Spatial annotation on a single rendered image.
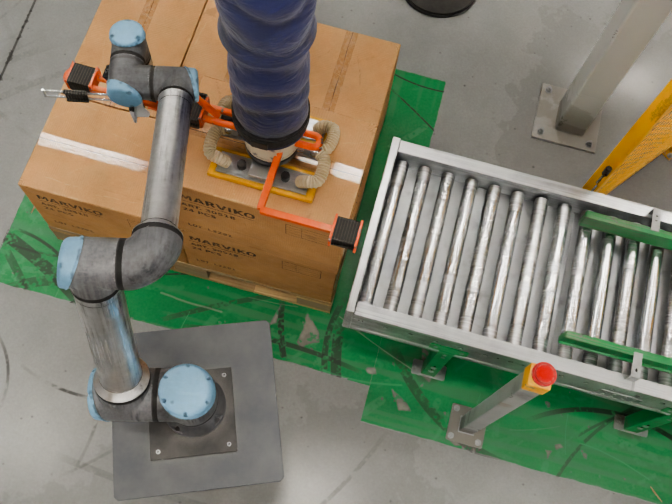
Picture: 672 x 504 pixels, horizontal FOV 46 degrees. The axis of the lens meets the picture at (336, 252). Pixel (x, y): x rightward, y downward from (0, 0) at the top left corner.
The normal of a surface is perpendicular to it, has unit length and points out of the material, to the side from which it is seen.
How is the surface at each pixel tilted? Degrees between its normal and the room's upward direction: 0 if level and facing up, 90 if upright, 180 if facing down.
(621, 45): 88
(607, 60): 90
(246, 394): 0
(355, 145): 0
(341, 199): 0
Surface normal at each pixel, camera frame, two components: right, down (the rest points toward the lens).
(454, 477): 0.06, -0.35
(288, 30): 0.38, 0.75
